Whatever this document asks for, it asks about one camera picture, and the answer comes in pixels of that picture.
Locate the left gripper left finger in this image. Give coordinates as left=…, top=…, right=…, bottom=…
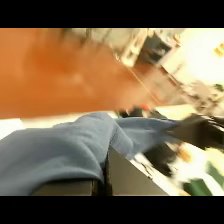
left=31, top=178, right=104, bottom=197

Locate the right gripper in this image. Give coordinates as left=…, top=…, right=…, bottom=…
left=168, top=113, right=224, bottom=152

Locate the blue shirt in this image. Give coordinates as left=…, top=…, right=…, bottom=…
left=0, top=111, right=188, bottom=197

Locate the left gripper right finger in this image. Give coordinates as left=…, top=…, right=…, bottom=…
left=106, top=145, right=170, bottom=197

